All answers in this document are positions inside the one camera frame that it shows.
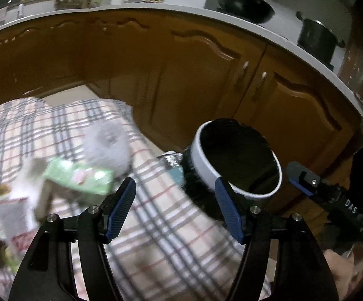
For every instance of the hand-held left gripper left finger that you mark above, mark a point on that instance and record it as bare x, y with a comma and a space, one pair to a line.
121, 207

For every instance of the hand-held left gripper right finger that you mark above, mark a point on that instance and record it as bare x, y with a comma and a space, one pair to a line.
228, 213

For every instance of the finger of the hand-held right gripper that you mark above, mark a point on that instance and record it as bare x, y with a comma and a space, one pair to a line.
298, 184

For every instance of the green snack packet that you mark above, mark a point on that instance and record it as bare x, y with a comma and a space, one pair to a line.
84, 175

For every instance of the paper towel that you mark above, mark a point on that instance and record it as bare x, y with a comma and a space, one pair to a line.
106, 144

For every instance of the white bin with black bag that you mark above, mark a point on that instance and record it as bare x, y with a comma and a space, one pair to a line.
200, 153

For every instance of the small red patterned wrapper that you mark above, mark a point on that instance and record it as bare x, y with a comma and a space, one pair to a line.
23, 242

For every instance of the white paper card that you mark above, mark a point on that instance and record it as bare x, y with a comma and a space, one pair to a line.
12, 216

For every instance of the olive green wrapper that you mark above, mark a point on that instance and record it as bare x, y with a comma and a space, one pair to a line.
2, 254

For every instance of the person's right hand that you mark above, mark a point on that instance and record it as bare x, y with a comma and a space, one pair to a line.
341, 272

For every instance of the plaid cloth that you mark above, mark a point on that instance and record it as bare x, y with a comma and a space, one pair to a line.
168, 225

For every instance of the crinkled silver plastic wrapper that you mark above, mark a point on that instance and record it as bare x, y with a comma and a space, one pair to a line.
170, 159

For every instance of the wooden kitchen cabinet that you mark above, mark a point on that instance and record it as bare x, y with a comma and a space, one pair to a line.
184, 84

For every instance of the black cooking pot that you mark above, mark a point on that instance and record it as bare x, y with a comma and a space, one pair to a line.
317, 36

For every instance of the white kitchen countertop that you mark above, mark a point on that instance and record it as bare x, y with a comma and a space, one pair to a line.
168, 6

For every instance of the kitchen faucet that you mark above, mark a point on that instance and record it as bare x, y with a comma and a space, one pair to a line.
21, 10

